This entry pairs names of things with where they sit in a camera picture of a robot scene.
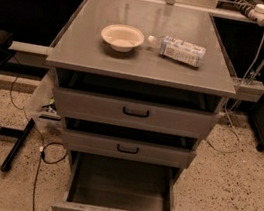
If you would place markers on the grey bottom drawer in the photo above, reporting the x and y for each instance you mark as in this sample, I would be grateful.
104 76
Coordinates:
99 183

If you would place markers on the grey drawer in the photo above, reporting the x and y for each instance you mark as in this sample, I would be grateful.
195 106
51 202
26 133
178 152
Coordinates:
132 104
99 183
128 143

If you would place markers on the grey middle drawer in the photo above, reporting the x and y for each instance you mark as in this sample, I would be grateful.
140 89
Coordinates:
128 143

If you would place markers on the grey top drawer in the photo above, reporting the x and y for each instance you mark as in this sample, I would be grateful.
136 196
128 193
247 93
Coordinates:
132 104

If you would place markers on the grey drawer cabinet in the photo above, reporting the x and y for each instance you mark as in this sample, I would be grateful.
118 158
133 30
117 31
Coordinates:
82 48

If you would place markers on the black table leg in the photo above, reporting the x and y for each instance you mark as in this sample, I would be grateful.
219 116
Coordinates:
7 163

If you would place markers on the clear plastic bag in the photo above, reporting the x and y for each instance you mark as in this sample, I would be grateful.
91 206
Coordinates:
41 107

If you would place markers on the plastic water bottle with label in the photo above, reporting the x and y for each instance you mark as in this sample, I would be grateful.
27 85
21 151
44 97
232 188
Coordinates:
179 50

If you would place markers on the white paper bowl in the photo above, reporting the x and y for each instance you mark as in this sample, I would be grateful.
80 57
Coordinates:
122 38

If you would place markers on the white power strip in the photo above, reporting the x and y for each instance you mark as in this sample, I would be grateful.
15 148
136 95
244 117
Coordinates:
248 10

